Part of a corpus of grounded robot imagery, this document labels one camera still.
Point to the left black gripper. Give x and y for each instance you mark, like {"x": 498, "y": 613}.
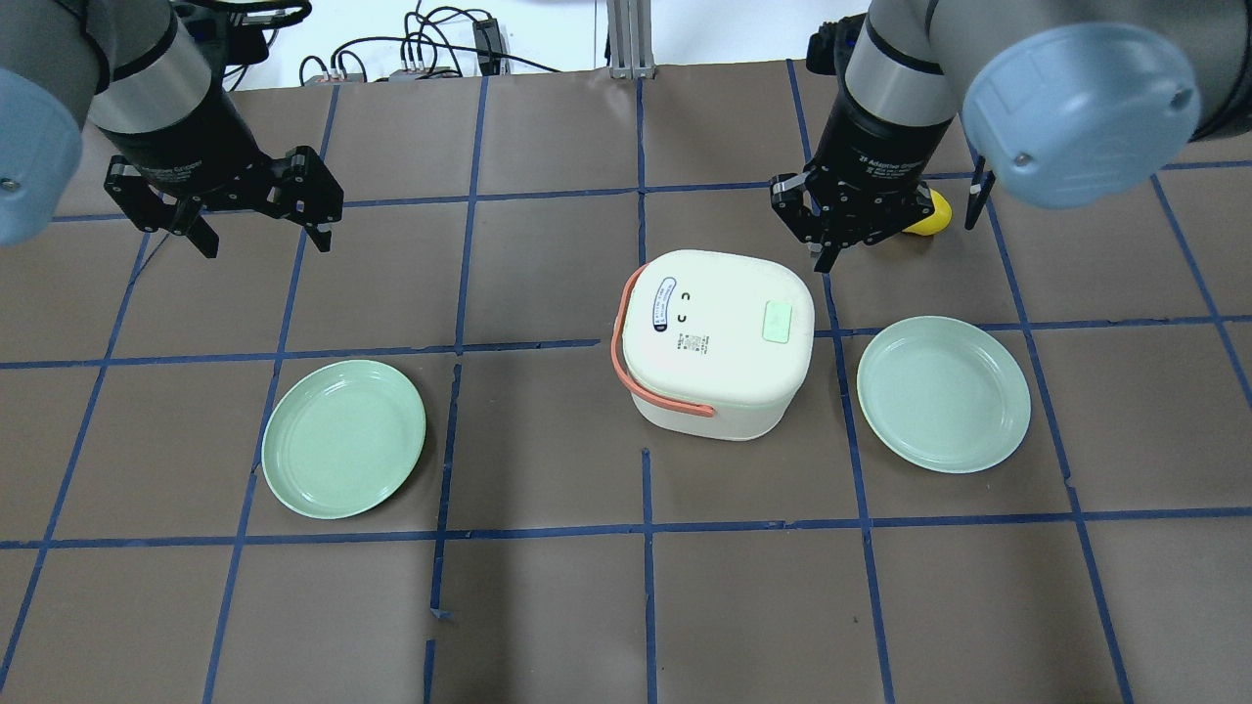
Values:
{"x": 186, "y": 135}

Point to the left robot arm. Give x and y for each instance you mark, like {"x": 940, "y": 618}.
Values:
{"x": 149, "y": 76}

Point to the aluminium frame post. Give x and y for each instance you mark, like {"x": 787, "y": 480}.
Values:
{"x": 629, "y": 32}

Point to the white rice cooker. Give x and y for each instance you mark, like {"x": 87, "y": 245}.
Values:
{"x": 713, "y": 344}

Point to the left green plate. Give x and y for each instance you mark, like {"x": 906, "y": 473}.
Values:
{"x": 343, "y": 439}

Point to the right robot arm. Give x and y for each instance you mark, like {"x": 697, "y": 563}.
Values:
{"x": 1063, "y": 103}

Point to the right green plate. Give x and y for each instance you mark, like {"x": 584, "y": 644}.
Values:
{"x": 943, "y": 395}

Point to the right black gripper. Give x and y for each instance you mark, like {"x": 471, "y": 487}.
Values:
{"x": 878, "y": 143}

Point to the green plate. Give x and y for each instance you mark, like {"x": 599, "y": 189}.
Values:
{"x": 943, "y": 395}
{"x": 343, "y": 439}

